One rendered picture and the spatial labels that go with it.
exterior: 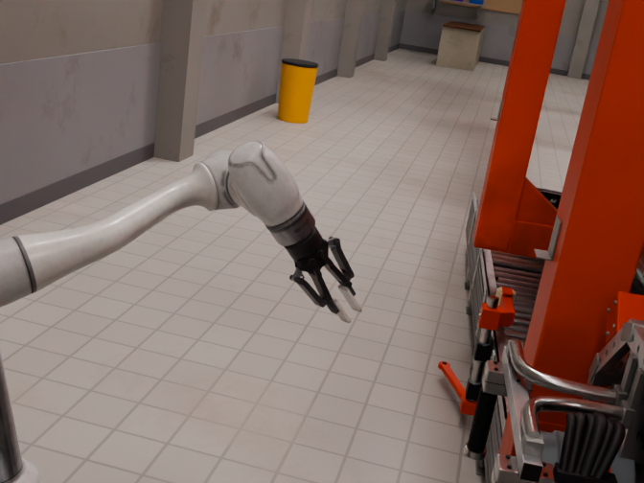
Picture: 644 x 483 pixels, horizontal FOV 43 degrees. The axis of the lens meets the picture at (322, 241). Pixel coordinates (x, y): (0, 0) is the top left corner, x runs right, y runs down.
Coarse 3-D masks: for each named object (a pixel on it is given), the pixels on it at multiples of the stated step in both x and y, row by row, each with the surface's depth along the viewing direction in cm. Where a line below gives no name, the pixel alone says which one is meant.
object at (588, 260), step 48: (624, 0) 157; (624, 48) 159; (624, 96) 162; (576, 144) 178; (624, 144) 164; (576, 192) 169; (624, 192) 167; (576, 240) 172; (624, 240) 170; (576, 288) 175; (624, 288) 173; (528, 336) 193; (576, 336) 178
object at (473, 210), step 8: (472, 200) 531; (472, 208) 514; (472, 216) 503; (472, 224) 492; (472, 232) 483; (472, 240) 474; (472, 248) 464; (472, 256) 457; (496, 256) 452; (504, 256) 452; (512, 256) 459; (520, 256) 458; (472, 264) 447; (520, 264) 443; (528, 264) 443; (536, 264) 450
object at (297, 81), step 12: (288, 60) 864; (300, 60) 879; (288, 72) 858; (300, 72) 855; (312, 72) 862; (288, 84) 862; (300, 84) 860; (312, 84) 871; (288, 96) 866; (300, 96) 865; (288, 108) 870; (300, 108) 871; (288, 120) 874; (300, 120) 876
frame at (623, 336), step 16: (640, 320) 147; (624, 336) 148; (640, 336) 140; (608, 352) 158; (624, 352) 151; (640, 352) 138; (592, 368) 165; (608, 368) 160; (624, 368) 160; (592, 384) 165; (608, 384) 165; (592, 400) 166
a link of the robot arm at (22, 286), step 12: (0, 240) 133; (12, 240) 133; (0, 252) 131; (12, 252) 131; (0, 264) 130; (12, 264) 131; (24, 264) 132; (0, 276) 129; (12, 276) 131; (24, 276) 132; (0, 288) 130; (12, 288) 131; (24, 288) 133; (0, 300) 131; (12, 300) 133
